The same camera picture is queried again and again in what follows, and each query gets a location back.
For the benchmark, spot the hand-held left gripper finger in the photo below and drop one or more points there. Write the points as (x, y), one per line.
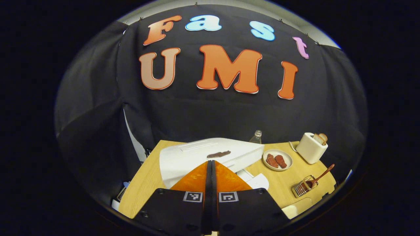
(208, 213)
(216, 213)

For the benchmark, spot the white rice cooker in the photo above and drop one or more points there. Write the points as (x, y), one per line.
(183, 157)

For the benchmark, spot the brown wooden spoon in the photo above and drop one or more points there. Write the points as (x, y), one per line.
(323, 174)

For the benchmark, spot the red meat piece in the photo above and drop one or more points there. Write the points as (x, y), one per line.
(271, 160)
(281, 161)

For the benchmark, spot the clear plastic water bottle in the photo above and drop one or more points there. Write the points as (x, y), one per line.
(257, 137)

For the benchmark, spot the white round plate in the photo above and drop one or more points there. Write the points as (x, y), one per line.
(288, 156)

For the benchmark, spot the white toaster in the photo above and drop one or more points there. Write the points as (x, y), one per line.
(308, 150)

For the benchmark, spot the toast bread slice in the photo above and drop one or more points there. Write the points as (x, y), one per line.
(324, 137)
(318, 138)

